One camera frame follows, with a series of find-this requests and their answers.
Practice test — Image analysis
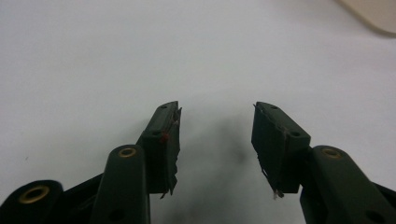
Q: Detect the beige flat board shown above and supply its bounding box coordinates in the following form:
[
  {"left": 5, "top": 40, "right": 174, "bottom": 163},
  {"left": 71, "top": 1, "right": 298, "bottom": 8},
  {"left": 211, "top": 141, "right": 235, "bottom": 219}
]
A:
[{"left": 335, "top": 0, "right": 396, "bottom": 36}]

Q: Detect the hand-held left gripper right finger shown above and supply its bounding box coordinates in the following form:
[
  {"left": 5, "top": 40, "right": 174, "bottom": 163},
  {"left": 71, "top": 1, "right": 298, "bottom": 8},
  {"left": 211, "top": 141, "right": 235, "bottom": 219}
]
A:
[{"left": 250, "top": 101, "right": 396, "bottom": 224}]

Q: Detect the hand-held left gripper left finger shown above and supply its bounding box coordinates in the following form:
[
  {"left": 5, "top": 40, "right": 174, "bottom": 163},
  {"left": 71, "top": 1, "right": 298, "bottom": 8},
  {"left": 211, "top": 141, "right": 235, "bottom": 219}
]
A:
[{"left": 89, "top": 100, "right": 183, "bottom": 224}]

